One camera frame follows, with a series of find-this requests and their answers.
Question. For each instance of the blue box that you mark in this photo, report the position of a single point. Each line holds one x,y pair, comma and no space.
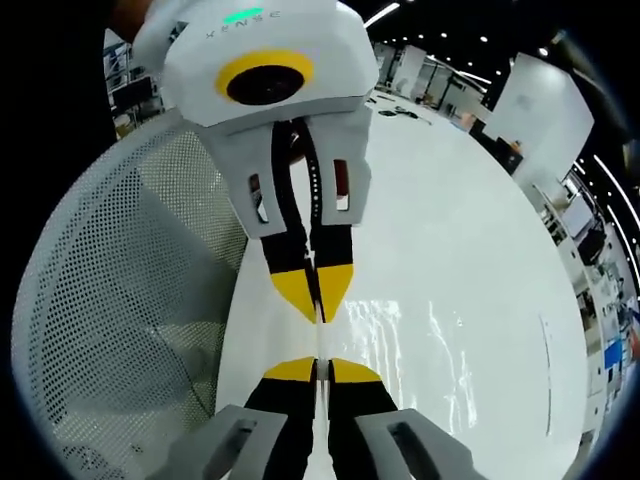
613,352

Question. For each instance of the wide white square pillar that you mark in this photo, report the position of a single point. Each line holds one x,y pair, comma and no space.
545,110

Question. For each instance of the white mesh basket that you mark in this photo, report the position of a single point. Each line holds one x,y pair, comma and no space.
125,280

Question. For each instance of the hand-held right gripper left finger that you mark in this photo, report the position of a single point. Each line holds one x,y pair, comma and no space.
270,425

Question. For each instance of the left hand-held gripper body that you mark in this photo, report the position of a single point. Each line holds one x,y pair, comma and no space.
330,50

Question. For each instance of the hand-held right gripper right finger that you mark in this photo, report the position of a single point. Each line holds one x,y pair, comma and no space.
370,425

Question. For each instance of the clear plastic food packaging bag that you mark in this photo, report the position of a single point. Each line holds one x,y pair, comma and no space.
425,360

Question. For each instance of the person's left hand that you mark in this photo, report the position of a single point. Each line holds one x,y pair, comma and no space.
131,17

